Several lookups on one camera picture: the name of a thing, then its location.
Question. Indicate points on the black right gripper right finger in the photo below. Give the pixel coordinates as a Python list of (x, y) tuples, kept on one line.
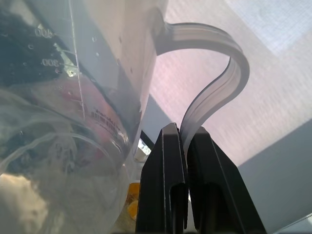
[(219, 185)]

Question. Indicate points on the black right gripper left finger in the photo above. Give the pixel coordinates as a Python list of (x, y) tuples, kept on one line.
[(161, 175)]

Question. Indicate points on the clear plastic blender jar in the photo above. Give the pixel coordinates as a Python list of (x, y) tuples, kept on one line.
[(80, 102)]

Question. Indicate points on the orange segment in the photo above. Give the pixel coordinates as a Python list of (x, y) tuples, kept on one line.
[(133, 207)]

